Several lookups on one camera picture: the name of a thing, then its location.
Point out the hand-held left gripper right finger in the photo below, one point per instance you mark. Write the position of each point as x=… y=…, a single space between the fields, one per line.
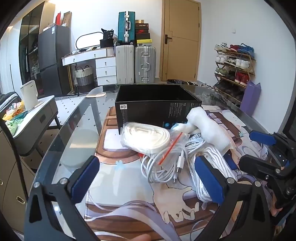
x=208 y=178

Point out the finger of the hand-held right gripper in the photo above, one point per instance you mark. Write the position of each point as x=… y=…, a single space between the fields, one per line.
x=259 y=168
x=261 y=138

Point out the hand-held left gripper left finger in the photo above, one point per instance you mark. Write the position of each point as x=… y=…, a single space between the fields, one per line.
x=85 y=178

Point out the black cardboard box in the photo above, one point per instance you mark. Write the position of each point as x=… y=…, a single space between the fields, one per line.
x=150 y=109

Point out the person's left hand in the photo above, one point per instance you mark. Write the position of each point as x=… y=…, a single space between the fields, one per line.
x=141 y=238

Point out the purple bag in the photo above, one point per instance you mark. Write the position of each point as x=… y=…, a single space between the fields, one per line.
x=251 y=99

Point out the printed desk mat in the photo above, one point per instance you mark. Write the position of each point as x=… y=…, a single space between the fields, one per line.
x=129 y=208

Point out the rows of shoes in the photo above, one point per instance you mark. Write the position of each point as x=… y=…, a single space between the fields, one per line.
x=240 y=77

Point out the grey coffee table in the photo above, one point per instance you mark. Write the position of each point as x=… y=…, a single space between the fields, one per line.
x=37 y=125

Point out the beige cabinet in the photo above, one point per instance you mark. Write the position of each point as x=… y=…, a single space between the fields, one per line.
x=13 y=185

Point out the wooden shoe rack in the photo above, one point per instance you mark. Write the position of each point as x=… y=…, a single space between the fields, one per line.
x=248 y=59

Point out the loose shoes group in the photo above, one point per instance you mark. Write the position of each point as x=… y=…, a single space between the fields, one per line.
x=198 y=84

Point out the black white patterned rug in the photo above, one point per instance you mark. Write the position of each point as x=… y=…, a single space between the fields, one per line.
x=69 y=95

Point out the pile of snack packets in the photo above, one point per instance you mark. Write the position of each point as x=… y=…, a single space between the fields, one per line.
x=13 y=113

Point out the woven basket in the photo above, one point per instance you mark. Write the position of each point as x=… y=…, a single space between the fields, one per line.
x=83 y=80

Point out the white kettle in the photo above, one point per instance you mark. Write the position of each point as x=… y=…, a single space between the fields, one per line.
x=29 y=96

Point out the trash bin black liner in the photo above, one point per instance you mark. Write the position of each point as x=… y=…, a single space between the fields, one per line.
x=174 y=81

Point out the white dressing table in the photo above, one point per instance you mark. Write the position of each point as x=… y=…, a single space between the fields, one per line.
x=105 y=69

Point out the wooden door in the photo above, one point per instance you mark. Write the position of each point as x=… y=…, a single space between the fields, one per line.
x=182 y=58

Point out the white suitcase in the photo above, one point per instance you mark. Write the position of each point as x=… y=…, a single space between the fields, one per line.
x=124 y=64

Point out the dark refrigerator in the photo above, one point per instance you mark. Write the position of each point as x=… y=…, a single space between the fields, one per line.
x=54 y=58

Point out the silver suitcase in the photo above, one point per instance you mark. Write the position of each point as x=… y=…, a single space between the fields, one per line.
x=145 y=64

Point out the oval mirror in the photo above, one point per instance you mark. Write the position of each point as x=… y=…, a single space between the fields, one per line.
x=90 y=40

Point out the black tote bag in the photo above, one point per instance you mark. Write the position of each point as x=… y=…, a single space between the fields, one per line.
x=106 y=41

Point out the glass door wardrobe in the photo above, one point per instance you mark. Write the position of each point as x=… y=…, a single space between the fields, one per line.
x=29 y=46

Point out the teal suitcase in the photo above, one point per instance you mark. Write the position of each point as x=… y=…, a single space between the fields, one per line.
x=122 y=25

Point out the black shoebox red logo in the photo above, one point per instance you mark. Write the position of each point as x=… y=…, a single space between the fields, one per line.
x=142 y=30

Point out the flat cardboard box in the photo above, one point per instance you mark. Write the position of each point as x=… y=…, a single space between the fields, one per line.
x=67 y=19

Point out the red flat box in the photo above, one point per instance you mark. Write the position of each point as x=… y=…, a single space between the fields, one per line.
x=58 y=19

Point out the black shoebox white logo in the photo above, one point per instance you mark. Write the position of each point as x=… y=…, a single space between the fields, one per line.
x=142 y=25

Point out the brown shoebox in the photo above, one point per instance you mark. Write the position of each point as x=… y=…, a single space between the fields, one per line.
x=141 y=21

